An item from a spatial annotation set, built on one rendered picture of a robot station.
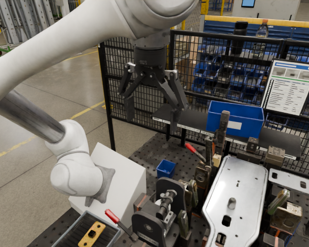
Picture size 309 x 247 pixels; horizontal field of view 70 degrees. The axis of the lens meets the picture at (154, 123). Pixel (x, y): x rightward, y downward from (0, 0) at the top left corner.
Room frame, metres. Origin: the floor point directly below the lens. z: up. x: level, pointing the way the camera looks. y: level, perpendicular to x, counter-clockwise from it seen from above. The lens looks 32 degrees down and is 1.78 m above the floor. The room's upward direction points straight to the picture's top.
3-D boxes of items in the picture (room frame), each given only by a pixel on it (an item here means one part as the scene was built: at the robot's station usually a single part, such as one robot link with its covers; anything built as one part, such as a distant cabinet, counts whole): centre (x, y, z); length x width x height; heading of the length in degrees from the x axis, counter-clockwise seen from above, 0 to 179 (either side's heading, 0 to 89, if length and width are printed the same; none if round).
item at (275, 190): (0.68, -0.58, 0.84); 0.11 x 0.10 x 0.28; 61
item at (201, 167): (0.79, -0.24, 0.88); 0.07 x 0.06 x 0.35; 61
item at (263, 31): (1.32, -0.61, 1.53); 0.06 x 0.06 x 0.20
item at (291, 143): (1.18, -0.42, 1.02); 0.90 x 0.22 x 0.03; 61
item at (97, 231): (0.37, 0.18, 1.17); 0.08 x 0.04 x 0.01; 154
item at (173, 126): (0.48, -0.05, 1.49); 0.03 x 0.01 x 0.07; 151
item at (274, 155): (0.88, -0.63, 0.88); 0.08 x 0.08 x 0.36; 61
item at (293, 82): (1.14, -0.74, 1.30); 0.23 x 0.02 x 0.31; 61
